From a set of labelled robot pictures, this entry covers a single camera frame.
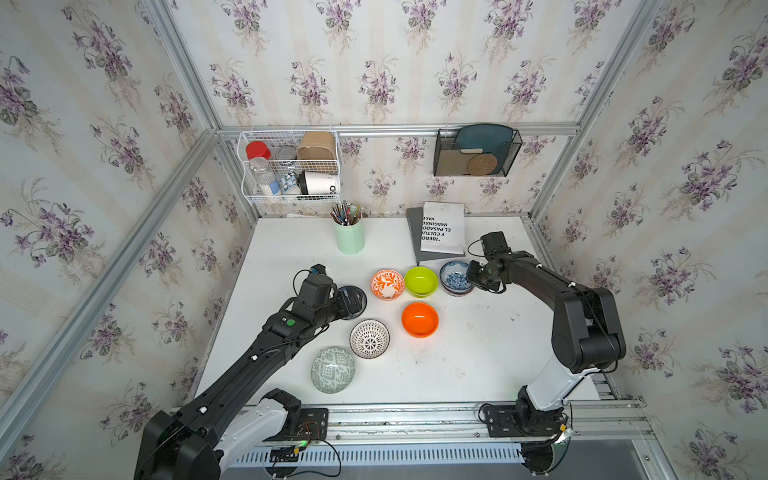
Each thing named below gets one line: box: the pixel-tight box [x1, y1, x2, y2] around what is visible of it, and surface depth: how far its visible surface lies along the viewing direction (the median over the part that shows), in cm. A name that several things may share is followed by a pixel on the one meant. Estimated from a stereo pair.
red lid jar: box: [246, 140, 272, 160], surface depth 93 cm
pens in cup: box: [330, 199, 363, 226], surface depth 103 cm
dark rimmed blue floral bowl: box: [337, 285, 368, 320], surface depth 72 cm
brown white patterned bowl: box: [349, 319, 390, 359], surface depth 87 cm
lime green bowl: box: [404, 266, 438, 299], surface depth 99 cm
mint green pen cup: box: [331, 218, 365, 255], surface depth 106 cm
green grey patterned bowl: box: [311, 347, 356, 395], surface depth 82 cm
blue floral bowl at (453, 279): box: [439, 260, 474, 297], surface depth 98 cm
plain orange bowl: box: [401, 302, 439, 338], surface depth 90 cm
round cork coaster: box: [467, 154, 498, 176], surface depth 99 cm
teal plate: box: [453, 124, 513, 175], surface depth 95 cm
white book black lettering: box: [420, 201, 466, 253], surface depth 107 cm
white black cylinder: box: [297, 170, 338, 195], surface depth 95 cm
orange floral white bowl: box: [370, 268, 405, 301], surface depth 99 cm
